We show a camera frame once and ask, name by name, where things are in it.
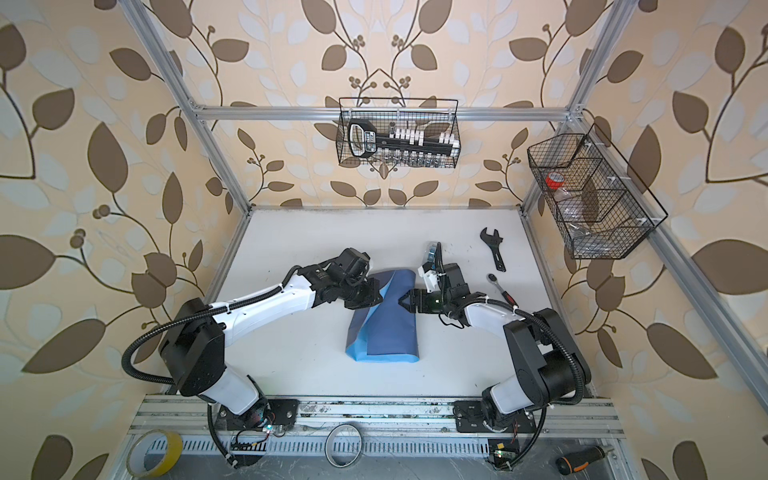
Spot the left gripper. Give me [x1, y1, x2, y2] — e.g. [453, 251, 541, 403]
[339, 276, 389, 307]

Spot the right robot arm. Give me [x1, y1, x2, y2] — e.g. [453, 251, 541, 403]
[398, 263, 591, 432]

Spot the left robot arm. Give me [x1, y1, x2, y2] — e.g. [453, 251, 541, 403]
[121, 248, 383, 421]

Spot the black adjustable wrench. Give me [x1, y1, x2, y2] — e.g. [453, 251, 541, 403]
[480, 228, 507, 272]

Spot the red capped plastic item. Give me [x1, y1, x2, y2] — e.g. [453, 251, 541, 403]
[545, 171, 565, 192]

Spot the orange black screwdriver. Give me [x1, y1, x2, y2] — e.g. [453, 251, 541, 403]
[554, 445, 613, 476]

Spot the yellow tape roll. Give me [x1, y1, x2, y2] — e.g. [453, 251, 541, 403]
[126, 429, 183, 479]

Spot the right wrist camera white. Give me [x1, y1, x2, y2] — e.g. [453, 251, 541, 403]
[418, 262, 440, 293]

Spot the red handled ratchet wrench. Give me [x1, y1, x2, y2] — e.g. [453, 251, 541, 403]
[487, 273, 518, 307]

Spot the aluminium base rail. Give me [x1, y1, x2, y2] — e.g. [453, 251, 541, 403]
[122, 394, 625, 458]

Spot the grey ring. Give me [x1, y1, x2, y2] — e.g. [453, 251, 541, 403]
[323, 422, 365, 469]

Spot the black socket set rail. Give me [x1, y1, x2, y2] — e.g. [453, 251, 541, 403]
[345, 120, 461, 159]

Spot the back wire basket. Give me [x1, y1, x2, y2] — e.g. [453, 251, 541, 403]
[335, 96, 462, 169]

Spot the wire basket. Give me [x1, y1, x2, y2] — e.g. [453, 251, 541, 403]
[335, 96, 462, 169]
[527, 124, 668, 260]

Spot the right wire basket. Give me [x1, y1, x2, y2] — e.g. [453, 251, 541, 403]
[527, 124, 668, 260]

